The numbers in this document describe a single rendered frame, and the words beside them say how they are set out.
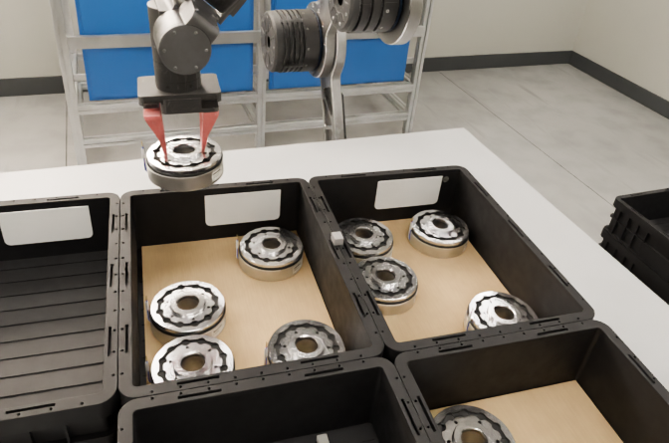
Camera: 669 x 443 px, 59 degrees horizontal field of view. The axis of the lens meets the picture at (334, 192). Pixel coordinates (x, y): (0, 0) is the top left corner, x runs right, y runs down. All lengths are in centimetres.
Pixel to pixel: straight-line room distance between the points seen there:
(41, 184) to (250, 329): 75
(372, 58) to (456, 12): 133
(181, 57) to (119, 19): 197
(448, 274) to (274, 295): 29
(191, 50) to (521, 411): 60
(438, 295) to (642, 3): 373
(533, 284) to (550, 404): 18
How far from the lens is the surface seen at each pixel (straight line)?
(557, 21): 475
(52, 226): 100
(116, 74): 273
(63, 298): 96
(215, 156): 83
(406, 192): 107
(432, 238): 102
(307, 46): 172
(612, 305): 128
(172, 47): 68
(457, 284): 99
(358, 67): 298
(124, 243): 87
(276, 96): 288
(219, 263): 97
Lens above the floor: 145
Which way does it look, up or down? 33 degrees down
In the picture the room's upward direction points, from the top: 6 degrees clockwise
